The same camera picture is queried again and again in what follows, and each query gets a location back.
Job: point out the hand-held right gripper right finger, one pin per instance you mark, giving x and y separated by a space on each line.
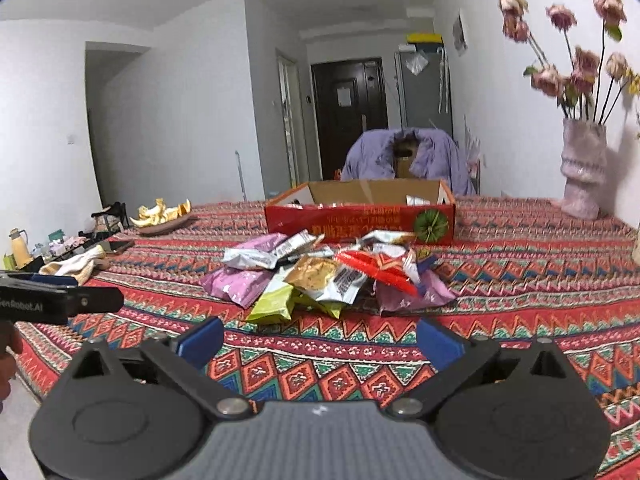
440 342

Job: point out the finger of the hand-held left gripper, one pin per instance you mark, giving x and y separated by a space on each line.
52 280
95 301

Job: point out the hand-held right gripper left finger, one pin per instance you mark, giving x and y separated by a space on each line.
200 340

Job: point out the pink snack packet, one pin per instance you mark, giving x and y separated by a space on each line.
230 285
420 295

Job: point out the green snack packet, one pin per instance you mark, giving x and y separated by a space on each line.
270 307
306 302

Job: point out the purple silver snack packet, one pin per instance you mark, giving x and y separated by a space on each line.
250 252

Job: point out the red snack packet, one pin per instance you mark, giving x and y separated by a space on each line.
372 267

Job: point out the white packet with brown label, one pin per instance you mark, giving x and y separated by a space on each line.
345 287

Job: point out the tan biscuit packet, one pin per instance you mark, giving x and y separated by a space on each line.
312 272

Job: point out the red cardboard box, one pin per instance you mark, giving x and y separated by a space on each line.
320 225

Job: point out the person's left hand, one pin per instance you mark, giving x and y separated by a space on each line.
9 344

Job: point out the beige cloth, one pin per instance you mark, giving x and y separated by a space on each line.
75 265

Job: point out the cluttered side table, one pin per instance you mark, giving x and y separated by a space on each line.
65 245

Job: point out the yellow thermos bottle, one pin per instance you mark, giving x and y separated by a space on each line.
21 252

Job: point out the dark smartphone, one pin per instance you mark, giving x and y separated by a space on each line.
117 246

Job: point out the brown plate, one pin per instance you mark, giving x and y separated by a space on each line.
160 230

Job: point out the brown chair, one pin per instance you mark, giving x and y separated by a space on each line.
404 165

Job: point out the purple puffer jacket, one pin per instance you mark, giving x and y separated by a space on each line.
370 155

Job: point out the pink textured vase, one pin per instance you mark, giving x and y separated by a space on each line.
582 170

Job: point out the dark entrance door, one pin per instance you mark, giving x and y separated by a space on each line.
350 130

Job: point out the white interior door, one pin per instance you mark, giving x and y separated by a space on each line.
289 120

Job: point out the grey refrigerator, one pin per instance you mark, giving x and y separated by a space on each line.
425 100

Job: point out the white hanging umbrella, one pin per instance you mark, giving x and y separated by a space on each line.
442 80

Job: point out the paper notice on door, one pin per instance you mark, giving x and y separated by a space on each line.
343 96

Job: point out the clear plastic bag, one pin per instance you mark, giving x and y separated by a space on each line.
416 62

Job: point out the yellow black box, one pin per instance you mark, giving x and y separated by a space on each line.
425 38

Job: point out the bunch of dried pink roses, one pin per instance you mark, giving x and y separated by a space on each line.
585 62

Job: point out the wall poster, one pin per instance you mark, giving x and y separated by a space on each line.
460 32

